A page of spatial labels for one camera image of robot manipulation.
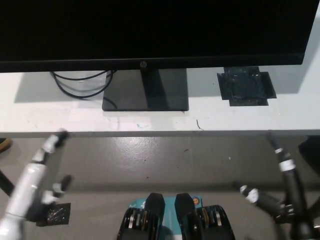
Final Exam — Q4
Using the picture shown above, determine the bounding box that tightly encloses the brown wooden object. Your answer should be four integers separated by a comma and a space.
0, 137, 13, 154

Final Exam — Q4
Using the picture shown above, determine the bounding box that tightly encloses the black rounded object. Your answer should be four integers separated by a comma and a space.
298, 136, 320, 176

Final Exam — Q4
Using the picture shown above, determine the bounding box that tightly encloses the black tape patch on table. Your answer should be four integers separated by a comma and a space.
216, 66, 278, 107

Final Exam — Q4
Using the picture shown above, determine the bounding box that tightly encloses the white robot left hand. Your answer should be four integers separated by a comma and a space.
0, 128, 74, 240

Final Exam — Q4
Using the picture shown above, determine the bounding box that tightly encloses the black monitor cable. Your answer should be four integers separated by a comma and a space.
52, 70, 109, 89
50, 70, 117, 99

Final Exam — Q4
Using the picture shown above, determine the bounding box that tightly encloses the black floor tape patch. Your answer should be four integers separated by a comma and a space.
36, 202, 72, 228

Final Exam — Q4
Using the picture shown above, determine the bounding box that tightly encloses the black HP computer monitor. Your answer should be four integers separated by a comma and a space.
0, 0, 318, 112

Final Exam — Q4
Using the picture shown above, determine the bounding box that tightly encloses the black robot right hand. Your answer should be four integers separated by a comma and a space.
232, 133, 320, 240

